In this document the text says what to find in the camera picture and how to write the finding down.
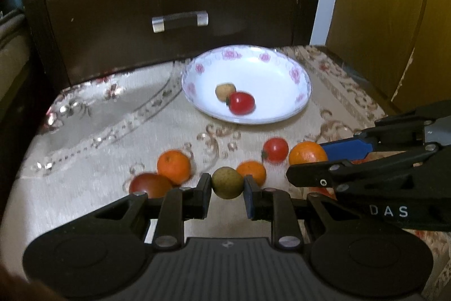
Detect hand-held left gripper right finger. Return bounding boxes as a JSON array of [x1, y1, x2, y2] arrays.
[[244, 175, 357, 249]]

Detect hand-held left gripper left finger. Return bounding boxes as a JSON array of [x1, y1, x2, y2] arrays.
[[94, 173, 213, 249]]

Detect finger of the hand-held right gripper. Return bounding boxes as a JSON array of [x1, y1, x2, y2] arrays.
[[285, 145, 451, 196], [318, 99, 451, 161]]

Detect small green-brown round fruit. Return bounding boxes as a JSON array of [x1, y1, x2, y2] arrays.
[[211, 166, 245, 199]]

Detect white floral plate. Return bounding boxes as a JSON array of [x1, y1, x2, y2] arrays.
[[181, 45, 313, 126]]

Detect small orange tangerine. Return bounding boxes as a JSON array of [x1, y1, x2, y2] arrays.
[[236, 161, 267, 187]]

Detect dark red tomato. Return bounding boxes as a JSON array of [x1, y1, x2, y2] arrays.
[[129, 173, 173, 199]]

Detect small tan round fruit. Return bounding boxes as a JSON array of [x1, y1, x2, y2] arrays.
[[215, 83, 237, 103]]

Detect beige floral tablecloth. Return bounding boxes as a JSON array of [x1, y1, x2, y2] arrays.
[[5, 45, 451, 301]]

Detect light wooden cabinet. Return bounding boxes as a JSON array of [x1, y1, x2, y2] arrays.
[[326, 0, 451, 115]]

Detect dark wooden nightstand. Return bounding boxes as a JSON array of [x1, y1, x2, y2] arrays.
[[21, 0, 326, 91]]

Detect clear drawer handle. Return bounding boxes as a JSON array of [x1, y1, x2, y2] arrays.
[[151, 10, 209, 34]]

